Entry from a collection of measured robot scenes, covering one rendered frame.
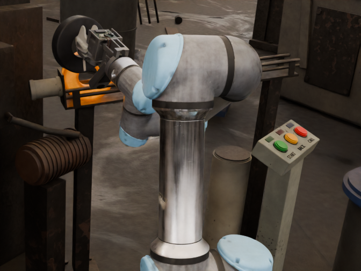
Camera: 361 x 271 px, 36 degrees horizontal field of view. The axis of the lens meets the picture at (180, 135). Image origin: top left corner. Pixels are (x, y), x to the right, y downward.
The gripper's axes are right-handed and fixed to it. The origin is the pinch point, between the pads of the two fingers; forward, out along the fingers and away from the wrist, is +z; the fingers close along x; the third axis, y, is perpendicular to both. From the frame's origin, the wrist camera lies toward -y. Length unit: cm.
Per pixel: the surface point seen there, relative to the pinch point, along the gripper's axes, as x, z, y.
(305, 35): -219, 78, -54
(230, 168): -35, -38, -25
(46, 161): 9.8, -9.8, -33.3
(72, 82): -2.8, 3.7, -17.0
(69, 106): -1.5, 1.0, -23.5
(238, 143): -140, 38, -96
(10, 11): 8.0, 26.5, -5.0
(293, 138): -48, -45, -11
